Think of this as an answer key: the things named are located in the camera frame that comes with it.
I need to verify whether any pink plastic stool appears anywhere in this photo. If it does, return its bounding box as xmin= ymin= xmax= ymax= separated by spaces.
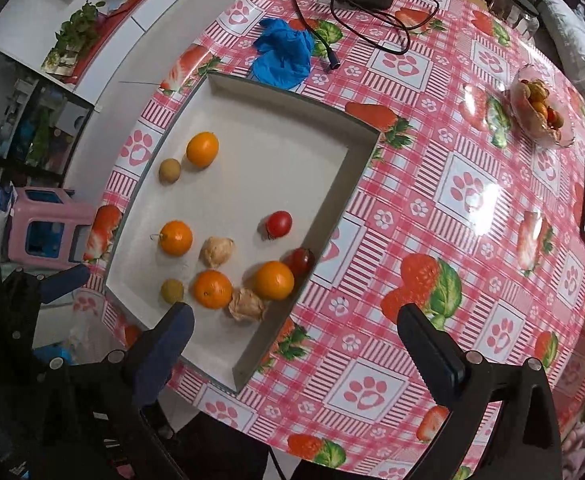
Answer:
xmin=5 ymin=186 xmax=98 ymax=266

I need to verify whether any dark glass cabinet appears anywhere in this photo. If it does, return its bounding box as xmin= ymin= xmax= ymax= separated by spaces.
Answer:
xmin=0 ymin=42 xmax=96 ymax=188

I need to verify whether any strawberry printed pink tablecloth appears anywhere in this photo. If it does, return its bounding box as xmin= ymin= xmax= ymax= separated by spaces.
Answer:
xmin=80 ymin=0 xmax=585 ymax=480

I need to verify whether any white pillow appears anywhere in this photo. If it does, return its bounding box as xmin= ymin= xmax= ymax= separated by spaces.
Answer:
xmin=537 ymin=0 xmax=585 ymax=111

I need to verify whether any green potted plant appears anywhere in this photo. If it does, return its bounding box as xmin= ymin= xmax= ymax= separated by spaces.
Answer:
xmin=42 ymin=2 xmax=108 ymax=76

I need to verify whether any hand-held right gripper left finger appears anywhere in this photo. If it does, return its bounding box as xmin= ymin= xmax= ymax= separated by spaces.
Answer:
xmin=27 ymin=301 xmax=196 ymax=480

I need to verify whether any white rectangular tray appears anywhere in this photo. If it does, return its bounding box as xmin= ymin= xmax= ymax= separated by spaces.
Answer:
xmin=103 ymin=72 xmax=380 ymax=395

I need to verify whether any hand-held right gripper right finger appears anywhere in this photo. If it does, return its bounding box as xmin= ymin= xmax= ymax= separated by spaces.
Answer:
xmin=396 ymin=302 xmax=564 ymax=480

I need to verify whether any crumpled blue glove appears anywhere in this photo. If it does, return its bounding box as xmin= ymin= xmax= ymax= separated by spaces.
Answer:
xmin=250 ymin=17 xmax=315 ymax=92

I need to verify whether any black cable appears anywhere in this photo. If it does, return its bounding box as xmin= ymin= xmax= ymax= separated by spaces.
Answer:
xmin=292 ymin=0 xmax=440 ymax=71

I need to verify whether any clear glass bowl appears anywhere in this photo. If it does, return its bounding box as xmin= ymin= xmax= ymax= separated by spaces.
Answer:
xmin=511 ymin=64 xmax=575 ymax=148

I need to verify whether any orange with stem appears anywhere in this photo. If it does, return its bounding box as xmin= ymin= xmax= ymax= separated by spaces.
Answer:
xmin=150 ymin=220 xmax=194 ymax=257

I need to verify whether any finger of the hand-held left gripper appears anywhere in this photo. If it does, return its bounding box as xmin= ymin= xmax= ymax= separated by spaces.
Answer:
xmin=2 ymin=262 xmax=92 ymax=307

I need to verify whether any beige walnut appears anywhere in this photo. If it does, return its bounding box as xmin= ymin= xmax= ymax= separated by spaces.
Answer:
xmin=228 ymin=287 xmax=267 ymax=322
xmin=200 ymin=236 xmax=236 ymax=269

